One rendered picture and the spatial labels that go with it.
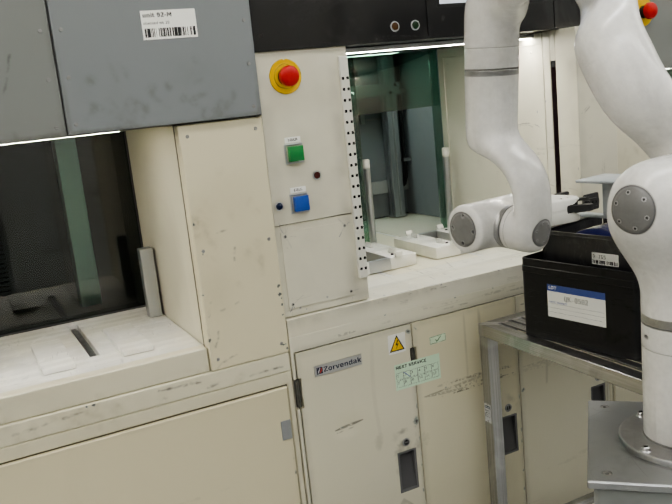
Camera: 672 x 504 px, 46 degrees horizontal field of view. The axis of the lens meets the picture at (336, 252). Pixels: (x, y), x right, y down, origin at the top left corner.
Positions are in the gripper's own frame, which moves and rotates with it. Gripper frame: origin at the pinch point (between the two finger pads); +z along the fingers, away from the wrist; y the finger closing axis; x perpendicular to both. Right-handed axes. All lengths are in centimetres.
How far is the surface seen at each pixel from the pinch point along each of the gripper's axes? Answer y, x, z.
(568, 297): -2.0, -19.4, -1.7
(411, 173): -108, -3, 53
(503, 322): -23.8, -29.3, 2.6
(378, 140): -113, 10, 44
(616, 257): 6.9, -11.1, 1.9
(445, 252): -48, -16, 9
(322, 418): -37, -42, -41
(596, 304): 4.5, -19.9, -1.7
